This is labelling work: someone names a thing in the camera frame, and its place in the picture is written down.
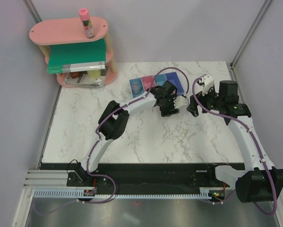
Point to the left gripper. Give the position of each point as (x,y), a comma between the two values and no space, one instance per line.
(165,113)

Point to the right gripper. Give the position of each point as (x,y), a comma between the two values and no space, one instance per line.
(201,99)

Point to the light blue bin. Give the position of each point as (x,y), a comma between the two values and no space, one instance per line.
(160,80)
(135,80)

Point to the dark blue plastic bin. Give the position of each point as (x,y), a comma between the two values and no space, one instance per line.
(174,79)

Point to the pink plastic bin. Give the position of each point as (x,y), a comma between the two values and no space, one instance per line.
(147,81)

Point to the clear round pin jar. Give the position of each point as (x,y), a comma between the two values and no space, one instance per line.
(136,88)

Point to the pink capped bottle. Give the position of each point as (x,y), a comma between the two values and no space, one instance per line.
(86,21)

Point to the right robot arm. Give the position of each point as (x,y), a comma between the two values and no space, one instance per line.
(260,180)

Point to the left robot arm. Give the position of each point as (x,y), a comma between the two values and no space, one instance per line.
(114,119)

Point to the yellow cup on shelf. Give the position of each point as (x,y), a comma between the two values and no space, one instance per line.
(94,74)

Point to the green book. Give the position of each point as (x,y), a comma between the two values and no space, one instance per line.
(76,57)

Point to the brown toy on shelf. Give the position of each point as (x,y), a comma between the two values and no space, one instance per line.
(75,75)

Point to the pink wooden shelf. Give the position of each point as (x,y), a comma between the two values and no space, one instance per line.
(71,31)

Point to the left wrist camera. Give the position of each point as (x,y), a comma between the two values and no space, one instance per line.
(181,101)

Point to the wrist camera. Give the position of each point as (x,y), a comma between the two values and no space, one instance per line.
(206,82)
(181,101)

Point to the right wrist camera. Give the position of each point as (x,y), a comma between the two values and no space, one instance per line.
(206,82)

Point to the white cable duct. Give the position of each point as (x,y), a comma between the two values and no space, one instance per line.
(90,193)

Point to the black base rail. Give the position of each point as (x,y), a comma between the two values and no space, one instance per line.
(159,178)

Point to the aluminium frame post right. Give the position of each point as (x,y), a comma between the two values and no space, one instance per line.
(254,26)

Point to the aluminium frame post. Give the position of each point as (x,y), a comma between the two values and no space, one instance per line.
(32,10)
(254,26)

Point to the aluminium frame post left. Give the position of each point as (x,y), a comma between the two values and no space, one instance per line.
(32,10)

